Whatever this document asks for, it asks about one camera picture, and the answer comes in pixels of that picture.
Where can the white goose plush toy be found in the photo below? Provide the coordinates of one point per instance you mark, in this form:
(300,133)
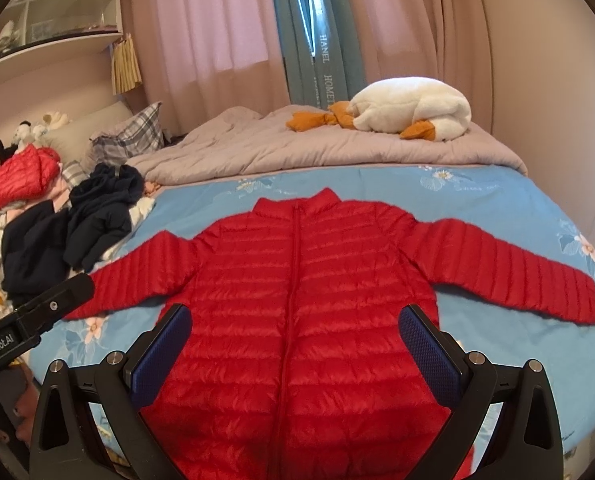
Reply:
(413,108)

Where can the plaid pillow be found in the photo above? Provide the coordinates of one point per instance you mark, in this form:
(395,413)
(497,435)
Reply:
(142,134)

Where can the black garment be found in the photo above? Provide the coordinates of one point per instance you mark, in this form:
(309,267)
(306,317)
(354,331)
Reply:
(33,246)

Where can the pink curtain left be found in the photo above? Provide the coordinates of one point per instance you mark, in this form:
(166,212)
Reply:
(201,57)

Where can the pink curtain right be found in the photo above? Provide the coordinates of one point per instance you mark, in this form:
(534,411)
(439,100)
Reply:
(442,39)

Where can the white wall shelf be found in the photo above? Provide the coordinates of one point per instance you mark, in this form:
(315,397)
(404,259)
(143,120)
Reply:
(37,33)

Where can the yellow hanging tassel cloth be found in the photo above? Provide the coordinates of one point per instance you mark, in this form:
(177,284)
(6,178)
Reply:
(125,70)

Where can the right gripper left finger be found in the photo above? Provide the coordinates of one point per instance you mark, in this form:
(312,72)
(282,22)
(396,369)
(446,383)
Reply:
(66,443)

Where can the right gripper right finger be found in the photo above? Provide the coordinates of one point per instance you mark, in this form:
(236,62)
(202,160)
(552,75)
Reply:
(526,441)

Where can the grey quilt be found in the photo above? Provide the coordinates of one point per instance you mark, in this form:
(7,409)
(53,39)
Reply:
(240,142)

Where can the left hand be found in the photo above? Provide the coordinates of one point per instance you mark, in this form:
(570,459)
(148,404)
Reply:
(18,403)

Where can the blue floral bed sheet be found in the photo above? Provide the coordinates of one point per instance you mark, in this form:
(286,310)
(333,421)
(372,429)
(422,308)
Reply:
(496,199)

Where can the small plush toys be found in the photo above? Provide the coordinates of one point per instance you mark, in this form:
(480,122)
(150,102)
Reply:
(28,133)

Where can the pink curtain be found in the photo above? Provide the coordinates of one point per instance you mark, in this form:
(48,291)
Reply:
(442,39)
(201,57)

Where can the teal curtain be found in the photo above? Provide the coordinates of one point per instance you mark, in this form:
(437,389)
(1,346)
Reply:
(320,46)

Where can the folded red jacket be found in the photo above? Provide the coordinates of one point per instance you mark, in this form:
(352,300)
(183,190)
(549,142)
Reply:
(28,175)

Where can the dark navy clothes pile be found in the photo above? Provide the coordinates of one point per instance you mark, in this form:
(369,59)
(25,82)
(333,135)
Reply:
(99,215)

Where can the red down jacket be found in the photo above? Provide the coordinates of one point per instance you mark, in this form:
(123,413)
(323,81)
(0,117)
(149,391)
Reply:
(295,368)

